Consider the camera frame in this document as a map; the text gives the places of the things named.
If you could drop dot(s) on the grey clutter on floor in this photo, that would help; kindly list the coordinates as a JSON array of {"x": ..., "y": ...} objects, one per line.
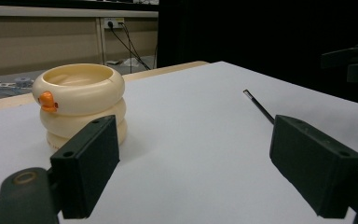
[{"x": 6, "y": 85}]

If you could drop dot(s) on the dark metal stand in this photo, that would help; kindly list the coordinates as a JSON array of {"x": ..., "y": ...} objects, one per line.
[{"x": 351, "y": 62}]

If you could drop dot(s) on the black pen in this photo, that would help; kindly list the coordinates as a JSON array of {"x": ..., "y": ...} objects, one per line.
[{"x": 258, "y": 106}]

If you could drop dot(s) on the cream duck-shaped pen holder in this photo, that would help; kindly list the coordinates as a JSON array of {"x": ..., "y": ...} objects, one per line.
[{"x": 80, "y": 96}]

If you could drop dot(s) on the white wall socket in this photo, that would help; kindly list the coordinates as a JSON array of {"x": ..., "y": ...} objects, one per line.
[{"x": 113, "y": 22}]

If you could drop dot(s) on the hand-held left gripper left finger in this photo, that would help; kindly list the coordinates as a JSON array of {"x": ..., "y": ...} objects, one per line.
[{"x": 85, "y": 165}]

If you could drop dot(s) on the white debris on floor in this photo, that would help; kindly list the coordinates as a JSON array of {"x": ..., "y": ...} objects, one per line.
[{"x": 127, "y": 61}]

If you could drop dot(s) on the black curtain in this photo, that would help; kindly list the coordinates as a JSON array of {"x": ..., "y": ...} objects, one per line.
[{"x": 267, "y": 40}]

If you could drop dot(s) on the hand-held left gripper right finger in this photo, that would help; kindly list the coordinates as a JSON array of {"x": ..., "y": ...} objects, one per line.
[{"x": 313, "y": 168}]

